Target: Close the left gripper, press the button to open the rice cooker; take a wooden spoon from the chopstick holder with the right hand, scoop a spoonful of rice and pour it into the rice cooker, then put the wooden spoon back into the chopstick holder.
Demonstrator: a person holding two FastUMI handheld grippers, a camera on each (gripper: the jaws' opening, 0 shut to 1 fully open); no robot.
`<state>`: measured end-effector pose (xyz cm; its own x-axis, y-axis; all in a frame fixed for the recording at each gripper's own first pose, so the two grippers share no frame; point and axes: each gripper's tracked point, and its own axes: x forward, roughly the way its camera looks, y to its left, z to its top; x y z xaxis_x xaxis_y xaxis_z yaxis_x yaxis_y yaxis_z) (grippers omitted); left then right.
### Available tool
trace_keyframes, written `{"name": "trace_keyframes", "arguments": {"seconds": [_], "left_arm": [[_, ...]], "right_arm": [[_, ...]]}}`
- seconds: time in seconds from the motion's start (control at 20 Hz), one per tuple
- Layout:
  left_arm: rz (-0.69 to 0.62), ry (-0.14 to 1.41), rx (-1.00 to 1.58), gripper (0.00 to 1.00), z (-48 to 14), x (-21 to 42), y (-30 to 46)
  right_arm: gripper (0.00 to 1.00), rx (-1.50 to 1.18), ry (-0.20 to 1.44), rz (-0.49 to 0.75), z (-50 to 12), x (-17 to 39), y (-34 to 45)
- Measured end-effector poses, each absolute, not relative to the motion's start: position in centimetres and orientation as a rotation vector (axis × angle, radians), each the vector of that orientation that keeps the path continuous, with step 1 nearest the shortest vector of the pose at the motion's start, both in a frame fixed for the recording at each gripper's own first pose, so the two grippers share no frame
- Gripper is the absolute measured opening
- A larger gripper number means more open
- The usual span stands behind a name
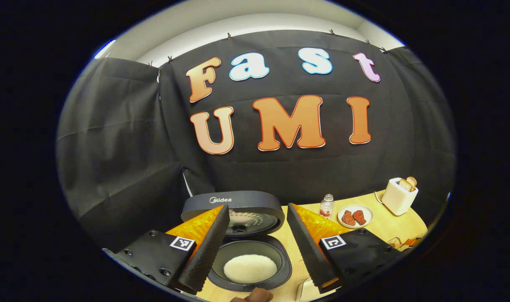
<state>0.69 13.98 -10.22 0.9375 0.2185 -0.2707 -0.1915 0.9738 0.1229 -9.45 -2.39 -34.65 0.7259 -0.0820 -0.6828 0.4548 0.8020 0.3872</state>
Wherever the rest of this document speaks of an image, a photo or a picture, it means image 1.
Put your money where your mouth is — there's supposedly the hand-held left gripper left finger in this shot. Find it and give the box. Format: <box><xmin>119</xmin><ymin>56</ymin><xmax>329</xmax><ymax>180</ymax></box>
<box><xmin>102</xmin><ymin>204</ymin><xmax>231</xmax><ymax>295</ymax></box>

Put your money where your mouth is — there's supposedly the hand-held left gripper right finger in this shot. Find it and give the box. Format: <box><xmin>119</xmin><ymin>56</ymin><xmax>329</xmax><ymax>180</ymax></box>
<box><xmin>287</xmin><ymin>203</ymin><xmax>406</xmax><ymax>294</ymax></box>

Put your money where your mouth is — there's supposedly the metal wire chopstick holder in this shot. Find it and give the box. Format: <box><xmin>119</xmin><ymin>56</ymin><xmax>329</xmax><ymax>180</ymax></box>
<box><xmin>386</xmin><ymin>236</ymin><xmax>408</xmax><ymax>251</ymax></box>

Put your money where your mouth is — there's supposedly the white rice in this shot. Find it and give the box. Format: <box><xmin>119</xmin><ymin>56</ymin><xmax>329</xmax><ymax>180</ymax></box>
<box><xmin>223</xmin><ymin>254</ymin><xmax>278</xmax><ymax>284</ymax></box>

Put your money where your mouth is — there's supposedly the dark grey rice cooker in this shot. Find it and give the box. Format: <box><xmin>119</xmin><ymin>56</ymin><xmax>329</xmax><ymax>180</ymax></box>
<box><xmin>180</xmin><ymin>191</ymin><xmax>292</xmax><ymax>293</ymax></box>

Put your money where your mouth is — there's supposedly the white toaster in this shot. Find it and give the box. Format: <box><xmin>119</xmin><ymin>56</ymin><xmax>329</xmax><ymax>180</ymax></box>
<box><xmin>382</xmin><ymin>177</ymin><xmax>419</xmax><ymax>216</ymax></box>

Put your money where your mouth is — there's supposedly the small clear drink bottle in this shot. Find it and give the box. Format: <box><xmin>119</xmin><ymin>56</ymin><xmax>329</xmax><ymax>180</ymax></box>
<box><xmin>320</xmin><ymin>194</ymin><xmax>335</xmax><ymax>219</ymax></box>

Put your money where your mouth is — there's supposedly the round white plate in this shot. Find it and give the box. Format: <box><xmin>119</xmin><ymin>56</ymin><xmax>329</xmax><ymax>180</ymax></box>
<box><xmin>337</xmin><ymin>204</ymin><xmax>374</xmax><ymax>229</ymax></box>

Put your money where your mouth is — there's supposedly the black backdrop cloth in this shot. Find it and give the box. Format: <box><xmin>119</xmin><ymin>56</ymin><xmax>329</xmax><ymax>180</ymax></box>
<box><xmin>55</xmin><ymin>29</ymin><xmax>457</xmax><ymax>252</ymax></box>

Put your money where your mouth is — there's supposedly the ceiling light strip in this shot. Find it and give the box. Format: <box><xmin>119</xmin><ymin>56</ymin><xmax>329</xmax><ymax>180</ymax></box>
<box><xmin>93</xmin><ymin>39</ymin><xmax>117</xmax><ymax>59</ymax></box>

